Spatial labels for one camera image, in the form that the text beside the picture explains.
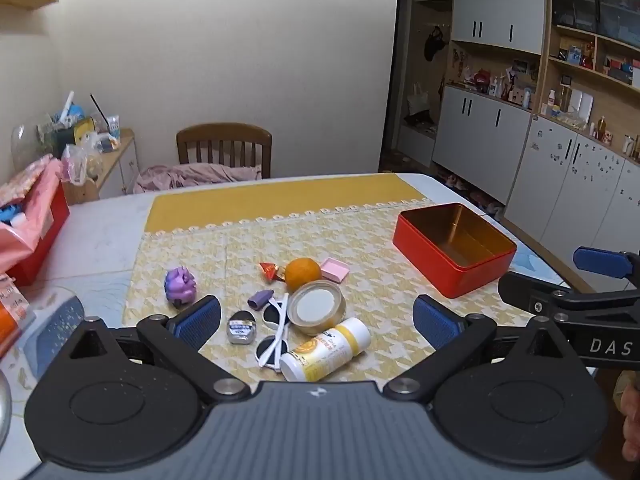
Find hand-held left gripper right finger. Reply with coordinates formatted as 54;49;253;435
384;294;573;403

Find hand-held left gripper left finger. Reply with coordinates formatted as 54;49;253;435
65;295;251;403

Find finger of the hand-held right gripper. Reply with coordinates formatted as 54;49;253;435
497;271;568;317
572;246;640;281

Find purple spiky toy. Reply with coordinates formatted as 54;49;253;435
164;266;197;308

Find red metal tin box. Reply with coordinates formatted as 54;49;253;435
392;202;518;299

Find white sunglasses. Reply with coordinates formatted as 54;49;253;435
255;292;291;373

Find orange fruit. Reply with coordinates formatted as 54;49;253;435
284;257;322;286

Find yellow and white bottle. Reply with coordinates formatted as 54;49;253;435
279;317;372;382

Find small pink box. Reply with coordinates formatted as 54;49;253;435
320;257;349;282

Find person's right hand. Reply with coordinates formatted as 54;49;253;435
612;370;640;461

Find light blue printed table cover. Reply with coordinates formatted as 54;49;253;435
515;247;573;288

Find pile of shoes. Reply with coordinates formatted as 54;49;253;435
440;172;503;218

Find pink cloth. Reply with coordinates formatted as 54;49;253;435
134;162;263;194

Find yellow houndstooth tablecloth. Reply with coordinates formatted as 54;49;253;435
120;174;551;396

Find white and wood cabinet unit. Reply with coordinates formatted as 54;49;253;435
385;0;640;291

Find large red box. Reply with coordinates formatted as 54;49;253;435
5;180;71;286

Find wooden side cabinet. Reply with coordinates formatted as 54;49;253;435
62;128;141;206

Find wooden chair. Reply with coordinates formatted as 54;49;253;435
176;123;273;179

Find orange packet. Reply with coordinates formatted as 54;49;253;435
0;275;36;356

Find clear plastic bag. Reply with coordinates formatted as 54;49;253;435
61;142;103;186

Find pink wrapping bag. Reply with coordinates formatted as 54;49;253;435
0;155;63;256

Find yellow storage box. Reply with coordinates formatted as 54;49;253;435
55;117;101;156

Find black hanging bag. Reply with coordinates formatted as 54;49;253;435
424;27;446;61

